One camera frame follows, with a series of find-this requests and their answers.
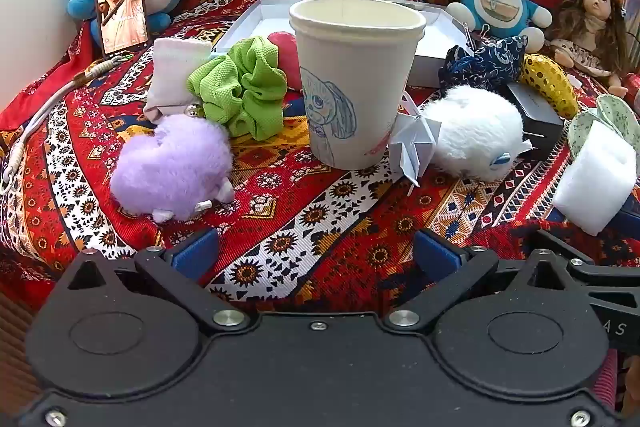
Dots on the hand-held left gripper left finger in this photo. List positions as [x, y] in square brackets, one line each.
[192, 252]

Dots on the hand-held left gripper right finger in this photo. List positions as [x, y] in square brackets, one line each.
[435, 252]

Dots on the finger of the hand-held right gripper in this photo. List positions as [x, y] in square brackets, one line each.
[615, 279]

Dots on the purple fluffy plush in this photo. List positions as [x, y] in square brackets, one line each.
[170, 162]

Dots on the white foam block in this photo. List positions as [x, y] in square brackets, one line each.
[595, 182]

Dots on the pale grey origami star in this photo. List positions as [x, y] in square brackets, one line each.
[410, 142]

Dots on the white fluffy cat plush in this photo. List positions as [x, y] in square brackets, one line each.
[470, 127]

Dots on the pale green dotted fabric bow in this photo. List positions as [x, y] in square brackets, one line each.
[620, 114]

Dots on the green scrunchie with silver bell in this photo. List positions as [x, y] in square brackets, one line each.
[250, 92]

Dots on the white and pink sock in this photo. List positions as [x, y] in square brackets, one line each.
[172, 72]

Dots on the white shallow cardboard box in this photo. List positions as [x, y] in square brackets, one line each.
[435, 67]

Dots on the gold sequin soft bow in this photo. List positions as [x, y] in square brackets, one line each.
[550, 82]

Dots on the pink scrunchie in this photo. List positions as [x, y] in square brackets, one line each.
[285, 52]

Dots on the black power adapter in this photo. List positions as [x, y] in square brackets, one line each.
[537, 112]

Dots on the white paper cup with drawing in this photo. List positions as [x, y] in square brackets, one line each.
[350, 57]

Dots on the black smartphone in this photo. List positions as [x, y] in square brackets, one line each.
[122, 7]

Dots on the brown-haired doll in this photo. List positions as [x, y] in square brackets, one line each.
[595, 2]

